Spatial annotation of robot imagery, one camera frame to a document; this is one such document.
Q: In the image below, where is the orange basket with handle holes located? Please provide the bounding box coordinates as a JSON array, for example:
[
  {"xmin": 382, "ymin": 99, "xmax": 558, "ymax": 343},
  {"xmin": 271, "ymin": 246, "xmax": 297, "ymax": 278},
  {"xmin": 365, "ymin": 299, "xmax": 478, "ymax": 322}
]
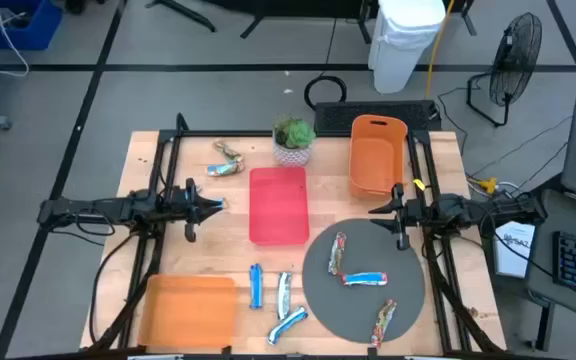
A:
[{"xmin": 348, "ymin": 114, "xmax": 410, "ymax": 200}]

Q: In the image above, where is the blue storage bin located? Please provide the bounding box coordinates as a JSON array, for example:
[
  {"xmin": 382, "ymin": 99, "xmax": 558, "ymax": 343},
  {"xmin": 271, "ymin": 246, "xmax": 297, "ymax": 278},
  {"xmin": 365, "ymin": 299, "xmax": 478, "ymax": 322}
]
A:
[{"xmin": 0, "ymin": 0, "xmax": 64, "ymax": 51}]

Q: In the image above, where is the grey round woven placemat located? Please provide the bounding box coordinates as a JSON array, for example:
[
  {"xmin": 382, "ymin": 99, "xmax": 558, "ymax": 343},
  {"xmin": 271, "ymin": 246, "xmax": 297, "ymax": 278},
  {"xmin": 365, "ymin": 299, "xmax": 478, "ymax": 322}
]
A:
[{"xmin": 301, "ymin": 217, "xmax": 427, "ymax": 345}]

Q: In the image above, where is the black aluminium frame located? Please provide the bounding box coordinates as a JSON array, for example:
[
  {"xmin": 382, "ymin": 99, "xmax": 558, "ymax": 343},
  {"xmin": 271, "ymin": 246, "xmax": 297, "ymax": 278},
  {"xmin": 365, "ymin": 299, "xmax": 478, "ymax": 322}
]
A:
[{"xmin": 81, "ymin": 112, "xmax": 509, "ymax": 360}]

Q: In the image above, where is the black coiled cable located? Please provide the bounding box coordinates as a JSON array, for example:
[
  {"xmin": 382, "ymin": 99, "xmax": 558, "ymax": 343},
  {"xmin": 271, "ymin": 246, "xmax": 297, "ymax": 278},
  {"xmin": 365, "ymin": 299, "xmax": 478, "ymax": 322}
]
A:
[{"xmin": 303, "ymin": 73, "xmax": 348, "ymax": 111}]

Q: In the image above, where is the multicolour wrapper granola bar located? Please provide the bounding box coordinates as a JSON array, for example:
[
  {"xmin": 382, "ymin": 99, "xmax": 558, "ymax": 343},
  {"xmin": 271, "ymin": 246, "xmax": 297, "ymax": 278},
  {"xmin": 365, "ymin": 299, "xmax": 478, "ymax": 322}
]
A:
[
  {"xmin": 211, "ymin": 139, "xmax": 245, "ymax": 164},
  {"xmin": 327, "ymin": 231, "xmax": 348, "ymax": 277},
  {"xmin": 370, "ymin": 298, "xmax": 398, "ymax": 349}
]

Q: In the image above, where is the pink-red translucent plastic bin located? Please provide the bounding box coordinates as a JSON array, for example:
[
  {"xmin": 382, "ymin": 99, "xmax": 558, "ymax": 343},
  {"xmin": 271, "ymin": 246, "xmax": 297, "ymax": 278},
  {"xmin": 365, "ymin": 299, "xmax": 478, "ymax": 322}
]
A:
[{"xmin": 247, "ymin": 166, "xmax": 311, "ymax": 247}]

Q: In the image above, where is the yellow cable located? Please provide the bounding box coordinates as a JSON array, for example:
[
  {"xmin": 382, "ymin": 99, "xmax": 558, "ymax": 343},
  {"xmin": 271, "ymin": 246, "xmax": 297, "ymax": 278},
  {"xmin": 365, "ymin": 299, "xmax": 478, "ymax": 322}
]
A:
[{"xmin": 425, "ymin": 0, "xmax": 457, "ymax": 100}]

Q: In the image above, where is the blue and white granola bar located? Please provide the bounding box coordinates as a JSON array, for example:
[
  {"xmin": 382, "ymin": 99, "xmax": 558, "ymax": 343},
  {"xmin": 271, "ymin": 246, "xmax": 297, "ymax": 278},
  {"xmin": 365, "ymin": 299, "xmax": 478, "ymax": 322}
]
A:
[{"xmin": 340, "ymin": 270, "xmax": 389, "ymax": 288}]

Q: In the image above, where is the black floor fan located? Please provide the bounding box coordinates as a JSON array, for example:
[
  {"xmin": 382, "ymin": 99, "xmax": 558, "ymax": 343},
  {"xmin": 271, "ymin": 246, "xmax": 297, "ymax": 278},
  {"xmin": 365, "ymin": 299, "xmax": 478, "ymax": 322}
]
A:
[{"xmin": 465, "ymin": 11, "xmax": 544, "ymax": 129}]

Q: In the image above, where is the dark blue granola bar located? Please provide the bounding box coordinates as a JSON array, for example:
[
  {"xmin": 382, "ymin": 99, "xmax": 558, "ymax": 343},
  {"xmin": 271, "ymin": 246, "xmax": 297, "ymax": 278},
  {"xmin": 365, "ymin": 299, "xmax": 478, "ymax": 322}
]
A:
[{"xmin": 248, "ymin": 263, "xmax": 265, "ymax": 310}]

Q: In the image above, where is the yellow cable connector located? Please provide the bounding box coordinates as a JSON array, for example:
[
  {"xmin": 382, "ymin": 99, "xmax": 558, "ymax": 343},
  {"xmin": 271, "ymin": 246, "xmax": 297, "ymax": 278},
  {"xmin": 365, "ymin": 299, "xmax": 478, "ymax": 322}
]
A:
[{"xmin": 476, "ymin": 176, "xmax": 499, "ymax": 195}]

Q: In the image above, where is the orange translucent plastic bin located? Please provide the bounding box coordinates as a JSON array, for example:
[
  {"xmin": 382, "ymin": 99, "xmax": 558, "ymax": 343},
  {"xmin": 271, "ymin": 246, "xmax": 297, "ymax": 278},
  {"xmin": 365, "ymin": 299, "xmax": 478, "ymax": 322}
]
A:
[{"xmin": 137, "ymin": 273, "xmax": 238, "ymax": 350}]

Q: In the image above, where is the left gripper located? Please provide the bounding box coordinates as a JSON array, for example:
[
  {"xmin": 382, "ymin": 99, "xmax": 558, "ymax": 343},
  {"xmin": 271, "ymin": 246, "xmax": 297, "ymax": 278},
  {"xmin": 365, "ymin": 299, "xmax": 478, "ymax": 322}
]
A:
[{"xmin": 160, "ymin": 177, "xmax": 222, "ymax": 244}]

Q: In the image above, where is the silver granola bar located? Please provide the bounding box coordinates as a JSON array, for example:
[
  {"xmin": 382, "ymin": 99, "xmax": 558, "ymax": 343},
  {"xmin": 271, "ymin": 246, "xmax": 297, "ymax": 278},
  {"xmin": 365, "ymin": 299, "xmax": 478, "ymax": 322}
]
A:
[{"xmin": 276, "ymin": 271, "xmax": 293, "ymax": 321}]

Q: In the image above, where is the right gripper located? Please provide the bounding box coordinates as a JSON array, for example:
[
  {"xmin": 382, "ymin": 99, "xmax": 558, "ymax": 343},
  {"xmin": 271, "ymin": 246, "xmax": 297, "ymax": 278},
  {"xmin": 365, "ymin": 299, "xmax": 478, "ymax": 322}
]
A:
[{"xmin": 368, "ymin": 182, "xmax": 440, "ymax": 252}]

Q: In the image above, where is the black perforated box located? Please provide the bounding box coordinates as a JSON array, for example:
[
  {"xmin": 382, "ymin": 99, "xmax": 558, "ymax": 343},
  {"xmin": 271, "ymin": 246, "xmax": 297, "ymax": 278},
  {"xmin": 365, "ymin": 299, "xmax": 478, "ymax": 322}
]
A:
[{"xmin": 312, "ymin": 99, "xmax": 443, "ymax": 135}]

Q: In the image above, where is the white trash can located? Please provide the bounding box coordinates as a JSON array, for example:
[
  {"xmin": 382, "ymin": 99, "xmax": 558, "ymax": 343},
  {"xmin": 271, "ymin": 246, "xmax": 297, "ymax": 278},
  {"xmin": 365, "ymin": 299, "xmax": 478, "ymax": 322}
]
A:
[{"xmin": 366, "ymin": 0, "xmax": 448, "ymax": 96}]

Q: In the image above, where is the succulent in white patterned pot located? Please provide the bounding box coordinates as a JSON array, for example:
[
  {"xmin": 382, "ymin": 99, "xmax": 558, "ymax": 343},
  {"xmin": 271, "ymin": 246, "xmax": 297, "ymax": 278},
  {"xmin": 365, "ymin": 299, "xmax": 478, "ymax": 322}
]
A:
[{"xmin": 271, "ymin": 115, "xmax": 317, "ymax": 168}]

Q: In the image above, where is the white paper booklet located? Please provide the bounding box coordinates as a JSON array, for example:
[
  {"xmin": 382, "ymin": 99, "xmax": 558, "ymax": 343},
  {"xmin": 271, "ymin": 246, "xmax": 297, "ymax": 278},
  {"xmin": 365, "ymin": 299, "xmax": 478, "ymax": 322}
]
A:
[{"xmin": 491, "ymin": 219, "xmax": 538, "ymax": 279}]

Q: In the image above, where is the white cable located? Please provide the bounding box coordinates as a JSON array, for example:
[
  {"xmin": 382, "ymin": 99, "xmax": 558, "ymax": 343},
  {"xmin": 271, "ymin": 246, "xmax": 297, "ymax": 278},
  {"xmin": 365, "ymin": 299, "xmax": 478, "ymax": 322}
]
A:
[{"xmin": 0, "ymin": 0, "xmax": 32, "ymax": 79}]

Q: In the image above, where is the light blue granola bar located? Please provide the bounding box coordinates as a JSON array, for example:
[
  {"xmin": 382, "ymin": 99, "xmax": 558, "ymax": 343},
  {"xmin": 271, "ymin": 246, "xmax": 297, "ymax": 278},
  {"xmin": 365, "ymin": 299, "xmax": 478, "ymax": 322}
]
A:
[
  {"xmin": 266, "ymin": 305, "xmax": 310, "ymax": 347},
  {"xmin": 206, "ymin": 159, "xmax": 246, "ymax": 178}
]

